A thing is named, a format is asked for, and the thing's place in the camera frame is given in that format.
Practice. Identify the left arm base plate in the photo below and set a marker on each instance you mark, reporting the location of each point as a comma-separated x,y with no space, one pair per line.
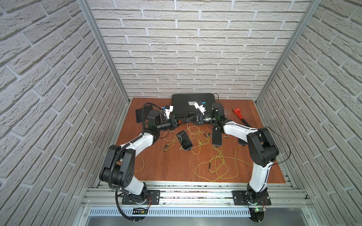
142,199

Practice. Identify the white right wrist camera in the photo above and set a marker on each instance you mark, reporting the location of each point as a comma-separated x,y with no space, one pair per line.
200,106

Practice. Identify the red and black tool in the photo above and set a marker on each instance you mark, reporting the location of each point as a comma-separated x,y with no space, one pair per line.
237,111

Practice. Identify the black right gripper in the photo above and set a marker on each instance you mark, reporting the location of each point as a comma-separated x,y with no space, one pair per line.
198,119

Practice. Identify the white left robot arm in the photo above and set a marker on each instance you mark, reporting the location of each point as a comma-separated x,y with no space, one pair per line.
119,164

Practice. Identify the aluminium corner post right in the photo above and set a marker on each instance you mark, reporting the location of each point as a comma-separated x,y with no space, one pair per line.
306,18

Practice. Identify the aluminium corner post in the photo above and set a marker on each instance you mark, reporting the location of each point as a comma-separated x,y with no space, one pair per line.
306,18
91,20

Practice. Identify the purple-edged smartphone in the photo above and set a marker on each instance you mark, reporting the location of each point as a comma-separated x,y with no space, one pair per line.
140,115

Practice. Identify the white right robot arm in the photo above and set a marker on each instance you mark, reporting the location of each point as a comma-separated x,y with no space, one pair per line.
262,147

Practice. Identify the blue-edged smartphone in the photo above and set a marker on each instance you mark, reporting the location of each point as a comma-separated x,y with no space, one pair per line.
185,141

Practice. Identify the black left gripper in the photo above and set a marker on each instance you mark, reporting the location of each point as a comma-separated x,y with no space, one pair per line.
174,122

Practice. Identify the grey-edged large smartphone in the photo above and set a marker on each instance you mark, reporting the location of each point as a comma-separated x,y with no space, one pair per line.
216,137

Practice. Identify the aluminium rail frame front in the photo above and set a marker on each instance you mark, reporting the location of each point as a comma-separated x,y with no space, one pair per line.
205,195

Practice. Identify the black smartphone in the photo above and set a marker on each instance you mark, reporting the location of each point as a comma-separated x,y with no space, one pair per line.
147,109

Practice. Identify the black plastic tool case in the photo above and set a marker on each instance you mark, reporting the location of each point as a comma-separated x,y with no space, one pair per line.
183,104

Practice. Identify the aluminium corner post left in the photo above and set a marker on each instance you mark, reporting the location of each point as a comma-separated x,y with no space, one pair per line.
91,20

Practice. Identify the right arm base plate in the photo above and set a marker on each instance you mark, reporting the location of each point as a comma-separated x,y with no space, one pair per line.
243,197

